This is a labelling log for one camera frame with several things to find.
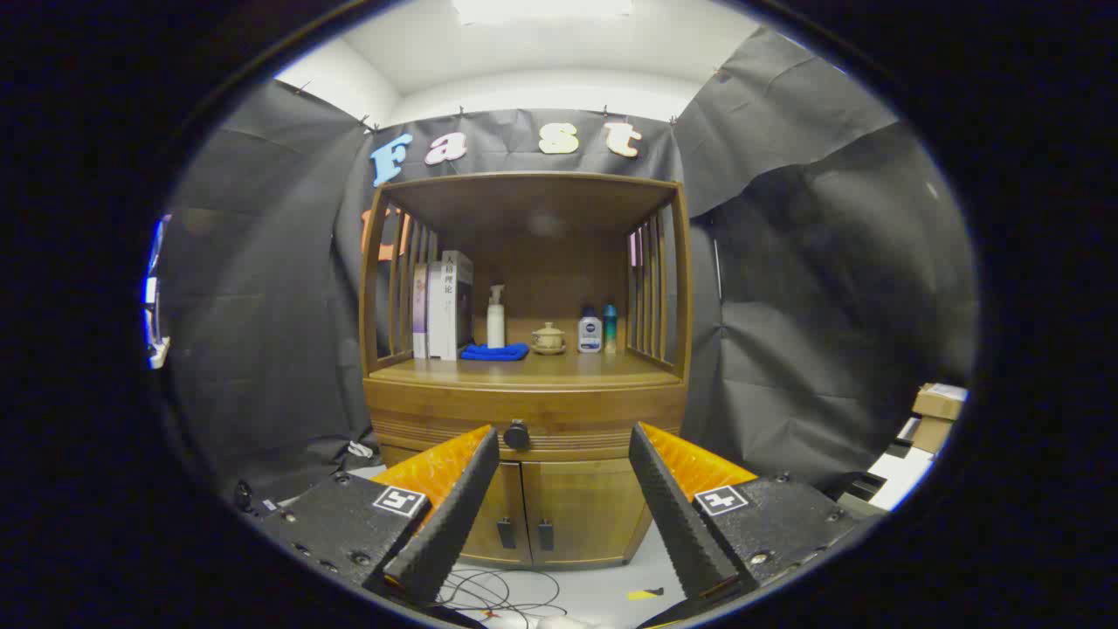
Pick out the thin purple white book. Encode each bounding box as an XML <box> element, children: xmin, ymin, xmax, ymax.
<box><xmin>412</xmin><ymin>262</ymin><xmax>431</xmax><ymax>359</ymax></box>

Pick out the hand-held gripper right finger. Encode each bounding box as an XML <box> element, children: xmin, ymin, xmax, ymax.
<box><xmin>629</xmin><ymin>422</ymin><xmax>879</xmax><ymax>604</ymax></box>

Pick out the thick white book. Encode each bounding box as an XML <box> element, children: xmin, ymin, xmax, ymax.
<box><xmin>428</xmin><ymin>251</ymin><xmax>474</xmax><ymax>361</ymax></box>

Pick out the wooden cabinet door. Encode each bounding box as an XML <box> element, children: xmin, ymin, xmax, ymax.
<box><xmin>459</xmin><ymin>460</ymin><xmax>534</xmax><ymax>567</ymax></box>
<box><xmin>522</xmin><ymin>459</ymin><xmax>656</xmax><ymax>569</ymax></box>

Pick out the wooden drawer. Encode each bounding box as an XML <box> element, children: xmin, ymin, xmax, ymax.
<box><xmin>367</xmin><ymin>402</ymin><xmax>687</xmax><ymax>462</ymax></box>

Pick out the cardboard box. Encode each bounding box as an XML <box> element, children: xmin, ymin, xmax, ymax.
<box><xmin>913</xmin><ymin>383</ymin><xmax>969</xmax><ymax>422</ymax></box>

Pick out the wooden countertop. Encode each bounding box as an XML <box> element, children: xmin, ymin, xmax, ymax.
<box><xmin>369</xmin><ymin>345</ymin><xmax>684</xmax><ymax>390</ymax></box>

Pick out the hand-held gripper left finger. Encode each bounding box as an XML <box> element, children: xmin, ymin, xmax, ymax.
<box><xmin>253</xmin><ymin>425</ymin><xmax>500</xmax><ymax>605</ymax></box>

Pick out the wooden cabinet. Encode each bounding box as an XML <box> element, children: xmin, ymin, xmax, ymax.
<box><xmin>358</xmin><ymin>171</ymin><xmax>693</xmax><ymax>570</ymax></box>

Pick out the ceiling light panel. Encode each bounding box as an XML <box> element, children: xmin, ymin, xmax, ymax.
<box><xmin>450</xmin><ymin>0</ymin><xmax>634</xmax><ymax>25</ymax></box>

